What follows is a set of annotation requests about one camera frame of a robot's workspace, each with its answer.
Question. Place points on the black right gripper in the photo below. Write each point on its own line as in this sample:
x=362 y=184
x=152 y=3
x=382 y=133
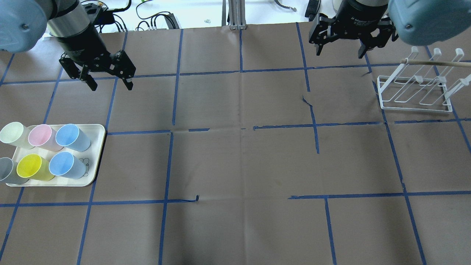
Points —
x=358 y=18

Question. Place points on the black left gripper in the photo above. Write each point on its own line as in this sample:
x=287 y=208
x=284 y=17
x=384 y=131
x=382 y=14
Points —
x=82 y=46

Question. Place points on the light blue cup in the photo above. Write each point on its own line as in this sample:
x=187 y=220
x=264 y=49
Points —
x=72 y=137

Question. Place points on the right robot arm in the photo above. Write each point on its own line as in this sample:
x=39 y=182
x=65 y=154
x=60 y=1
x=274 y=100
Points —
x=424 y=22

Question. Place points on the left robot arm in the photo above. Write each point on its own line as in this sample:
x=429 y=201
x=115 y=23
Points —
x=73 y=24

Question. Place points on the pink cup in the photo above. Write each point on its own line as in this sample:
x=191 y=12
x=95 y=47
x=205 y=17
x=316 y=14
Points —
x=44 y=137

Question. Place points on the blue cup on tray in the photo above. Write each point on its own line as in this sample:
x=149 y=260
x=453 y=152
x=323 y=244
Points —
x=67 y=165

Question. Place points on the light green cup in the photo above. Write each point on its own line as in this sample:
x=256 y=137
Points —
x=16 y=134

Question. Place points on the yellow cup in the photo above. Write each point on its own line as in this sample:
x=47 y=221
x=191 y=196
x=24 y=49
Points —
x=35 y=167

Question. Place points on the grey cup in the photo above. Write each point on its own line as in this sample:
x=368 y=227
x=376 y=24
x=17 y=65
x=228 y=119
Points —
x=8 y=172

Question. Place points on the cream plastic tray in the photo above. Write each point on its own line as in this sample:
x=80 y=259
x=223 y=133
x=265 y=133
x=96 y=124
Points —
x=90 y=157

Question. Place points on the white wire cup rack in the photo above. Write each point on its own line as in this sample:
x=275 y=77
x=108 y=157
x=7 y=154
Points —
x=423 y=85

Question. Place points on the aluminium frame post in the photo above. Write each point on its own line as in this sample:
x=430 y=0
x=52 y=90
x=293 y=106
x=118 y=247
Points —
x=234 y=14

